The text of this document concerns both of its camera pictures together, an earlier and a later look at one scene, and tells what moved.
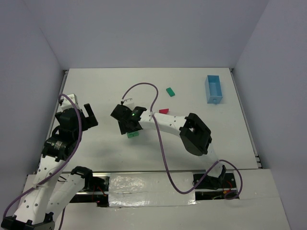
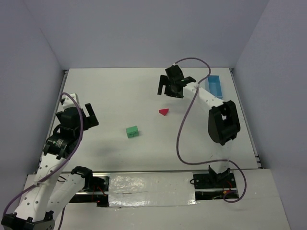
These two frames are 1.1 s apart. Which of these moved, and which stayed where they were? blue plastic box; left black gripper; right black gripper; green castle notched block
Moved: right black gripper
Stayed: blue plastic box; left black gripper; green castle notched block
